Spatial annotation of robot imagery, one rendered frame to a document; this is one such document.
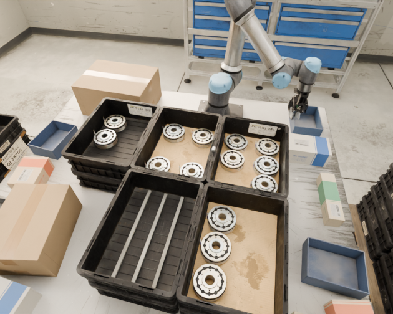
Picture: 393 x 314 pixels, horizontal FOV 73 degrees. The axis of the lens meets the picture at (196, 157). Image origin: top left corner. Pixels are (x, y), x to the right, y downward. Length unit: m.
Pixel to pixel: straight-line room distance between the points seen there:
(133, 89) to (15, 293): 1.01
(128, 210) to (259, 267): 0.51
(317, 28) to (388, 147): 1.27
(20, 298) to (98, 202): 0.44
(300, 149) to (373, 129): 1.76
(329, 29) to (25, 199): 2.70
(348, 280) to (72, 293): 0.99
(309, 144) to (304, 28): 1.68
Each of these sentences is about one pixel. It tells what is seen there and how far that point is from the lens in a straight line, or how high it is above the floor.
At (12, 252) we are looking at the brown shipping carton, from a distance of 1.10.
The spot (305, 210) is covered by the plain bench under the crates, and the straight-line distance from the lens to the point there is 1.27.
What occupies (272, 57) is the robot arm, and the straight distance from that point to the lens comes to 1.26.
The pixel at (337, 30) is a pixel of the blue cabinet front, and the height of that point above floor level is 0.68.
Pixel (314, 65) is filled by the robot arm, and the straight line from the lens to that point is 1.37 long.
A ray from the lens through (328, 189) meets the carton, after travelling 1.30.
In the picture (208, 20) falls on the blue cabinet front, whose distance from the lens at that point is 2.87.
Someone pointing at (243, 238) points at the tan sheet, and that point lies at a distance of 0.99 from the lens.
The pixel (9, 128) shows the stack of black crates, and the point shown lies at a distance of 2.07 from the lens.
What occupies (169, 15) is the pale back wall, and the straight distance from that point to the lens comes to 3.87.
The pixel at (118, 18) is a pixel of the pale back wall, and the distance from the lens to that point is 4.14.
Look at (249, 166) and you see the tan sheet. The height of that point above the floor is 0.83.
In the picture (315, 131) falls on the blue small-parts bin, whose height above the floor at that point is 0.75.
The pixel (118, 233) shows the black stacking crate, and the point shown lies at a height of 0.83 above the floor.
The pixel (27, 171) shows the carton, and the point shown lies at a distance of 1.42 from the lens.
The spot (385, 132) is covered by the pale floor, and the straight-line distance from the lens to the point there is 3.10.
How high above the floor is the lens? 1.71
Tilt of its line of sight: 48 degrees down
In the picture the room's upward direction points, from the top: straight up
